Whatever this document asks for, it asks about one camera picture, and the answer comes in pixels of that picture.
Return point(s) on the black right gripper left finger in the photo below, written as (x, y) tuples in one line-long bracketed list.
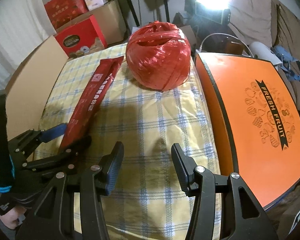
[(70, 206)]

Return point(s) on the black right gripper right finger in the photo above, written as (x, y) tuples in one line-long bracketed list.
[(243, 217)]

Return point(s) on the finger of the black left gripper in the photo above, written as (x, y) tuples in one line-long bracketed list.
[(69, 156), (52, 133)]

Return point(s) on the long red paper bag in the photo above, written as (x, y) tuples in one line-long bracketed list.
[(90, 100)]

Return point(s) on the red plastic string ball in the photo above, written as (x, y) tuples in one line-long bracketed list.
[(159, 56)]

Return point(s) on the person's left forearm sleeve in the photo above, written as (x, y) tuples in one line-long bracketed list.
[(7, 170)]

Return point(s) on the person's left hand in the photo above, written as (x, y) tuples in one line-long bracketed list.
[(14, 217)]

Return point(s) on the open brown cardboard box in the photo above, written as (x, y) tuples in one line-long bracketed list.
[(30, 86)]

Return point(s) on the yellow plaid bed sheet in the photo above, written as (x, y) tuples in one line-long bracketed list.
[(147, 202)]

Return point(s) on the orange fresh fruit box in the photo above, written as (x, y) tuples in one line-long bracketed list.
[(255, 122)]

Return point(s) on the red gift box front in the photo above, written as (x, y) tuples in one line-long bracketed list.
[(82, 38)]

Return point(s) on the red gift box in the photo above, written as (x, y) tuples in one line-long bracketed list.
[(82, 38), (61, 12)]

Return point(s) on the brown cardboard box background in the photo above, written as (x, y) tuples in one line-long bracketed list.
[(109, 18)]

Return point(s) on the red gift box top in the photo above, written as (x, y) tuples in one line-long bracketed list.
[(61, 12)]

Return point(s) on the white cap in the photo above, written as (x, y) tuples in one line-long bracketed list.
[(261, 51)]

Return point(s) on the beige pillow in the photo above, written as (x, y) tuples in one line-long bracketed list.
[(251, 20)]

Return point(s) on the bright video lamp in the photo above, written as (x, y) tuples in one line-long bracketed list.
[(217, 11)]

